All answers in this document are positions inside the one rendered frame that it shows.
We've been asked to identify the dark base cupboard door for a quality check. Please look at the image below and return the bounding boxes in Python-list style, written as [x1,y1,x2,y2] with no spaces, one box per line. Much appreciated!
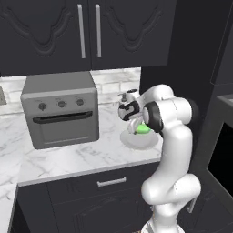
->
[52,194,153,233]

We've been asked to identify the white round plate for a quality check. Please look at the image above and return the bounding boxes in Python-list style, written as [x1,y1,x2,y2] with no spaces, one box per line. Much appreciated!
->
[119,128,160,150]

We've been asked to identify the black microwave door handle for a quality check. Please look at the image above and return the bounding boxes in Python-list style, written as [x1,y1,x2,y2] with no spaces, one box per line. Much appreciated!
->
[32,110,94,125]

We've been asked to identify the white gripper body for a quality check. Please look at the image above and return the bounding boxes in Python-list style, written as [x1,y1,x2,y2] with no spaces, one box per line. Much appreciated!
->
[126,118,144,136]

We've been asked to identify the grey microwave oven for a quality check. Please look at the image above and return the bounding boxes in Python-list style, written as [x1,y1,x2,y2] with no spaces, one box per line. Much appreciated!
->
[20,71,101,150]

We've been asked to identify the dark wall cupboard door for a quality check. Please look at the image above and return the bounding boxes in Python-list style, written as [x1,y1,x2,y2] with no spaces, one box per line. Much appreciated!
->
[87,0,178,71]
[0,0,93,77]

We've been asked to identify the silver base cupboard handle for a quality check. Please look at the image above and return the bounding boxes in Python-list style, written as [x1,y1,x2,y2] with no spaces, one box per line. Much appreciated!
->
[187,196,198,214]

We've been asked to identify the silver cupboard door handle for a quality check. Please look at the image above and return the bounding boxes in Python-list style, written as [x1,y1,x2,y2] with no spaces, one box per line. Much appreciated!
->
[76,3,87,60]
[94,3,103,59]

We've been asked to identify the dark drawer front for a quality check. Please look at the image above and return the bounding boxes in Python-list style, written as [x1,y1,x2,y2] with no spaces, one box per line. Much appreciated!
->
[46,161,162,206]

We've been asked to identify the grey wall socket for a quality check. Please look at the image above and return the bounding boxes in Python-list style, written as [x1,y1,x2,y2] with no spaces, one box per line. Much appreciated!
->
[0,86,7,106]

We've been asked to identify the green round food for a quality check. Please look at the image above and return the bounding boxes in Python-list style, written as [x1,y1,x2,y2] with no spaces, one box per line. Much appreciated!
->
[135,124,152,136]

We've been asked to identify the silver drawer handle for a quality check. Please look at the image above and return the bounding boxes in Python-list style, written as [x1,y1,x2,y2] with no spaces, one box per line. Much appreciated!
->
[96,176,127,188]

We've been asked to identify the grey microwave door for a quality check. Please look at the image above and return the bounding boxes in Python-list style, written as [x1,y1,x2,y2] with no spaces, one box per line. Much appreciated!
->
[25,109,100,150]

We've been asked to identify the dark tall cupboard unit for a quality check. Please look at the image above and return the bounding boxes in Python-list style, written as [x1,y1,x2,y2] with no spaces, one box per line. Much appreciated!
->
[138,0,233,233]

